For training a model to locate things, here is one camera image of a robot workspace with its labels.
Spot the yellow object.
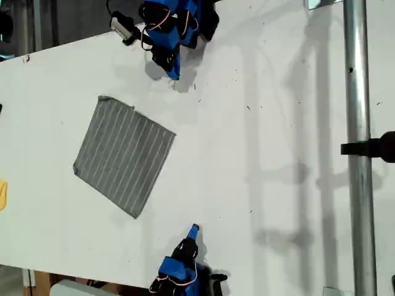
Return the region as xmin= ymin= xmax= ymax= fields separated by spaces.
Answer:
xmin=0 ymin=179 xmax=9 ymax=212

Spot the white box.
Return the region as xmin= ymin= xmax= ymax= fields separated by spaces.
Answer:
xmin=50 ymin=279 xmax=109 ymax=296

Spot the black clamp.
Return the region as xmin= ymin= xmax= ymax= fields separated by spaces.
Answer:
xmin=340 ymin=131 xmax=395 ymax=163

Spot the grey white-striped towel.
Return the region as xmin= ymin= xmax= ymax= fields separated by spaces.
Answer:
xmin=73 ymin=95 xmax=177 ymax=220

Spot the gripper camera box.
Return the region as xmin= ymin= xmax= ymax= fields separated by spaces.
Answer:
xmin=110 ymin=11 xmax=140 ymax=46
xmin=210 ymin=272 xmax=230 ymax=296

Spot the steel post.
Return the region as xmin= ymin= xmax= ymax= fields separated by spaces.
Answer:
xmin=342 ymin=0 xmax=379 ymax=296

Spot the black round object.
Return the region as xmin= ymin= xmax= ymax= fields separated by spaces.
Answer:
xmin=0 ymin=9 xmax=15 ymax=44

